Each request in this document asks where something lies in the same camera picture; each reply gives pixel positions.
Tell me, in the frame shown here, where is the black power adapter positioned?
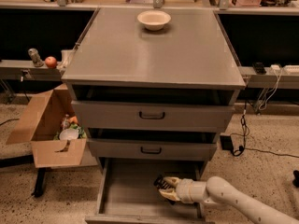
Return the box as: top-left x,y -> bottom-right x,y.
221,135 -> 234,151

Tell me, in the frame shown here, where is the small grey figurine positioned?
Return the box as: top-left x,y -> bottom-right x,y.
28,49 -> 44,67

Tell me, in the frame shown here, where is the grey drawer cabinet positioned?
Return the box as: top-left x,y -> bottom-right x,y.
61,7 -> 247,224

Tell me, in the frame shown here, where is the open cardboard box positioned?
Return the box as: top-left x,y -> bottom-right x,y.
7,85 -> 86,168

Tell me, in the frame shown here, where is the black remote on shelf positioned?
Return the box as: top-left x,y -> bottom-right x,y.
252,63 -> 266,75

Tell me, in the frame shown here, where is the white power strip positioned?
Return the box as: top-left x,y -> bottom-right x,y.
270,64 -> 299,75

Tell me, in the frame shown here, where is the orange fruit in box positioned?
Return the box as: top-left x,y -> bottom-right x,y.
69,116 -> 78,124

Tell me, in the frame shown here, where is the red apple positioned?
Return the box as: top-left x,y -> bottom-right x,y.
45,56 -> 58,68

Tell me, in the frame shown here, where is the black cable on floor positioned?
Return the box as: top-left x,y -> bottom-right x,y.
229,102 -> 299,159

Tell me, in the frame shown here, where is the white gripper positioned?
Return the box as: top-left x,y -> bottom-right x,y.
159,176 -> 207,203

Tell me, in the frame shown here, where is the grey middle drawer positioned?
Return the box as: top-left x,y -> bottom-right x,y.
88,139 -> 217,161

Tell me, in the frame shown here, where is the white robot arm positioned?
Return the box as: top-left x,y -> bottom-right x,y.
159,176 -> 299,224

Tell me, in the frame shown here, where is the white bowl in box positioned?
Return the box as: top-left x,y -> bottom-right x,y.
59,128 -> 78,140

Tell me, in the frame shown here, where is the grey top drawer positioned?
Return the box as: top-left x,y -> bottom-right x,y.
72,101 -> 235,133

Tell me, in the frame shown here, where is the grey open bottom drawer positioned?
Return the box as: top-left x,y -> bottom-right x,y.
85,159 -> 213,224

